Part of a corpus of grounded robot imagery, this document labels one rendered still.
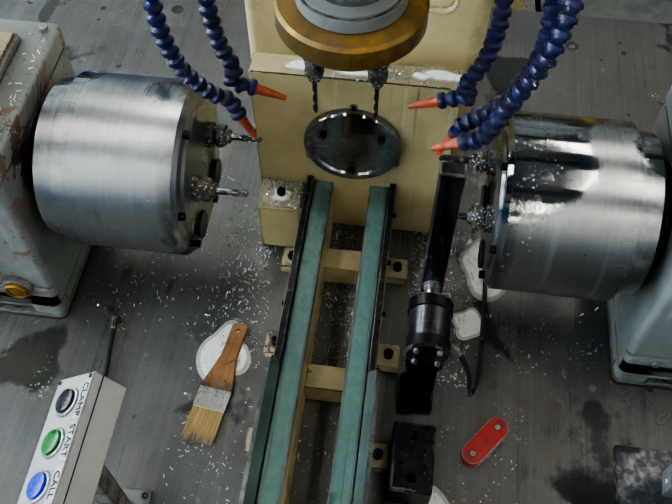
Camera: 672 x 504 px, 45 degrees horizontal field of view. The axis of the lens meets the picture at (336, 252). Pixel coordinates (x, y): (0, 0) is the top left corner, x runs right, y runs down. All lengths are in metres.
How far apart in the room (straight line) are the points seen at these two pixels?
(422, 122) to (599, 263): 0.32
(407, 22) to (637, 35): 0.96
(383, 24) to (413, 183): 0.43
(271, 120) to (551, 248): 0.45
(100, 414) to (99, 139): 0.36
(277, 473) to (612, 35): 1.16
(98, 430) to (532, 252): 0.57
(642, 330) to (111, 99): 0.79
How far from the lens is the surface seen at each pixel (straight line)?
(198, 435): 1.24
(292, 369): 1.14
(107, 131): 1.11
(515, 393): 1.28
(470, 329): 1.32
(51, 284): 1.31
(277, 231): 1.35
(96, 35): 1.80
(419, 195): 1.32
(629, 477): 1.15
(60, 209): 1.15
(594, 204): 1.06
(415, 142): 1.23
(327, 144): 1.24
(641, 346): 1.24
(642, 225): 1.09
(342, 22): 0.91
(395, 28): 0.94
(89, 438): 0.98
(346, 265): 1.31
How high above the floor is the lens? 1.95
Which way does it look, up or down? 56 degrees down
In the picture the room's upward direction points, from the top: straight up
